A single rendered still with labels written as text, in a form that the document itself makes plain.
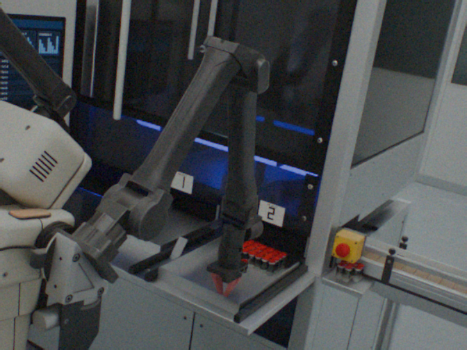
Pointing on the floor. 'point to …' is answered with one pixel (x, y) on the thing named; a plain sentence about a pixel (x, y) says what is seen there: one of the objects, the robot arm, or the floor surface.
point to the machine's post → (337, 166)
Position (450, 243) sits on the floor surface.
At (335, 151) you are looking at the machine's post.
